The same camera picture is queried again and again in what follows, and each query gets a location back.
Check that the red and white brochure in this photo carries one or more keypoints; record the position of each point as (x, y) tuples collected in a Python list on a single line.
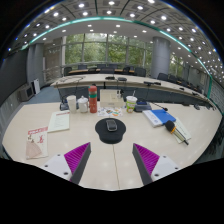
[(37, 143)]

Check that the black handheld microphone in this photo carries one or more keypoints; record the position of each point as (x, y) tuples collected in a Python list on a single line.
[(170, 126)]

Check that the grey box monitor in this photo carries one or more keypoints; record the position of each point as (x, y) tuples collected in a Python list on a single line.
[(26, 93)]

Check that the red thermos bottle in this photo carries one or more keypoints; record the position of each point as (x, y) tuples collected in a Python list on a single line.
[(93, 101)]

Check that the long curved conference desk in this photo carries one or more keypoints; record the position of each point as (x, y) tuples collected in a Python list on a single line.
[(96, 80)]

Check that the dark office chairs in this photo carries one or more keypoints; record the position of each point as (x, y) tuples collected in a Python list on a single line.
[(140, 71)]

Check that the blue and white book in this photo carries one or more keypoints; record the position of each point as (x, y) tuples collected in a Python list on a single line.
[(160, 117)]

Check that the white standing panel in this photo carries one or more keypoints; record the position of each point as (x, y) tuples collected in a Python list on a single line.
[(36, 86)]

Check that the black mouse pad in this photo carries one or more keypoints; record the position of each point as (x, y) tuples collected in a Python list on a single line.
[(110, 136)]

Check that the cream cardboard box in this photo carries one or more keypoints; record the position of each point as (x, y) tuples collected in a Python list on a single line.
[(111, 99)]

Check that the colourful printed leaflet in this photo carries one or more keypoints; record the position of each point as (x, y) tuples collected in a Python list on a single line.
[(110, 112)]

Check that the tall white paper cup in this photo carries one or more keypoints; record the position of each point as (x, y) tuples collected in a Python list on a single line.
[(72, 104)]

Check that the round ceiling lights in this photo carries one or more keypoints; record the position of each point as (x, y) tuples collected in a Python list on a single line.
[(81, 5)]

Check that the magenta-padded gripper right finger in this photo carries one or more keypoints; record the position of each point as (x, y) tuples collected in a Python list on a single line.
[(165, 166)]

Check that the dark grey computer mouse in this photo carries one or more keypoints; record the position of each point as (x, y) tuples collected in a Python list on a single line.
[(111, 125)]

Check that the green printed paper cup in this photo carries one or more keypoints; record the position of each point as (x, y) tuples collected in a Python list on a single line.
[(131, 105)]

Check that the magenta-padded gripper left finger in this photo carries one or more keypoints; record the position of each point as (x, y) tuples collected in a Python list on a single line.
[(56, 165)]

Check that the white printed paper sheet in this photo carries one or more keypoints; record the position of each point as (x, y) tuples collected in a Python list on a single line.
[(59, 121)]

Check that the white lidded mug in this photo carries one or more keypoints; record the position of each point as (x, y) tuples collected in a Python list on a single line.
[(82, 105)]

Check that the dark conference microphone unit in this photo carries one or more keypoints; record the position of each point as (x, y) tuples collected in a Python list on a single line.
[(142, 107)]

